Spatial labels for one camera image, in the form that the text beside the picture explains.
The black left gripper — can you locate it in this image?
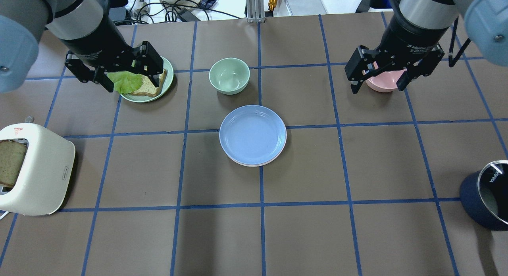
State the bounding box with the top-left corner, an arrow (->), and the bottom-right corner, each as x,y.
60,16 -> 164,93

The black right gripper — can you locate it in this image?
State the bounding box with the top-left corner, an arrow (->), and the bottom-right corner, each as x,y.
345,18 -> 445,95

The blue plate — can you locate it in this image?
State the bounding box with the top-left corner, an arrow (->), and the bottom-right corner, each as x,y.
219,105 -> 287,151

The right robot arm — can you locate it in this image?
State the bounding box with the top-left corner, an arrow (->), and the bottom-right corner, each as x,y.
345,0 -> 508,94

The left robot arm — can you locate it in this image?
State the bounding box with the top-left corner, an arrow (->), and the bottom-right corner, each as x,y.
0,0 -> 165,93

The lettuce leaf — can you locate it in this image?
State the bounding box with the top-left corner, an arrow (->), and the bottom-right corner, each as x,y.
107,71 -> 143,94

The pink bowl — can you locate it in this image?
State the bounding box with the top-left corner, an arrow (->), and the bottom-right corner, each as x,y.
366,69 -> 406,93

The green plate with food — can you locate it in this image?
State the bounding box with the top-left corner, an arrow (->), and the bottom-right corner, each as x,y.
120,57 -> 175,103

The bread slice on plate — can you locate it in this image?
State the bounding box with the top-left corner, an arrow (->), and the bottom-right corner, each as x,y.
129,69 -> 167,97

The green bowl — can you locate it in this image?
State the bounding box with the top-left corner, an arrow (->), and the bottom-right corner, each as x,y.
209,57 -> 250,95

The digital kitchen scale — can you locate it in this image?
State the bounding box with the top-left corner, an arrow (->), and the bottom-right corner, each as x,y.
285,0 -> 328,16

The white toaster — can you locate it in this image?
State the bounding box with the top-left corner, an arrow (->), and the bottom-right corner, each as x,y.
0,123 -> 76,216

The bread slice in toaster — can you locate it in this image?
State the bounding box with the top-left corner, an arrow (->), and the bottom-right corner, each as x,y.
0,140 -> 27,188

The glass pan lid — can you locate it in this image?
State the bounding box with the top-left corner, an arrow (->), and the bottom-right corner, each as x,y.
478,160 -> 508,224

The dark blue saucepan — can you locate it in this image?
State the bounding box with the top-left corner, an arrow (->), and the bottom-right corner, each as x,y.
460,160 -> 508,231

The aluminium frame post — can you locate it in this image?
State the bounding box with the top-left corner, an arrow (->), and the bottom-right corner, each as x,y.
246,0 -> 266,23

